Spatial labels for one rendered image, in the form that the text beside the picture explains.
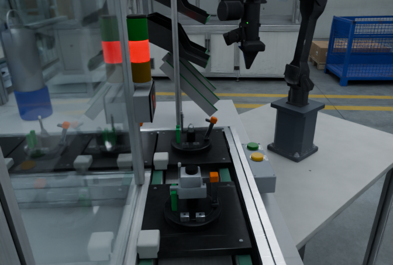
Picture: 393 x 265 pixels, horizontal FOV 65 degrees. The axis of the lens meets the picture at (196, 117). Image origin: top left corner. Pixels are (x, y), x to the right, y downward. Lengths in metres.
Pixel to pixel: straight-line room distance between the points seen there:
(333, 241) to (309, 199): 1.20
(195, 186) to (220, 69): 4.51
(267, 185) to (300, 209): 0.12
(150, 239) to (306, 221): 0.47
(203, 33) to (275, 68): 1.30
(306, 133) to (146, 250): 0.75
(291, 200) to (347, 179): 0.24
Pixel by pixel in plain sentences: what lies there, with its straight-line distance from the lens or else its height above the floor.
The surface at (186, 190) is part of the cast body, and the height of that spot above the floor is 1.05.
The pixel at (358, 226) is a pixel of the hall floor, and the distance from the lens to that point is 2.40.
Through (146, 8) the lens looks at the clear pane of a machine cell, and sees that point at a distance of 5.18.
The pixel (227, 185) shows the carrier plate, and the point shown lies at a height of 0.97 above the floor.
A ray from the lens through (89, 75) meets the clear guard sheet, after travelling 0.48.
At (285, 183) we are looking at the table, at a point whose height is 0.86.
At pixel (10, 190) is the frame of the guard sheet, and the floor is 1.34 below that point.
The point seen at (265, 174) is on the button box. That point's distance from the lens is 0.95.
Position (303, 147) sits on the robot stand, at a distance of 1.24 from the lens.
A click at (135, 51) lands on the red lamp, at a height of 1.34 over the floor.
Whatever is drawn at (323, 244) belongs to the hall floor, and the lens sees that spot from 2.19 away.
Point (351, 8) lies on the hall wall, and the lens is 10.11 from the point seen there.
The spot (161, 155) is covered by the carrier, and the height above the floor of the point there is 0.99.
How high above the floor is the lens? 1.48
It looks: 23 degrees down
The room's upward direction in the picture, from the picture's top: 1 degrees counter-clockwise
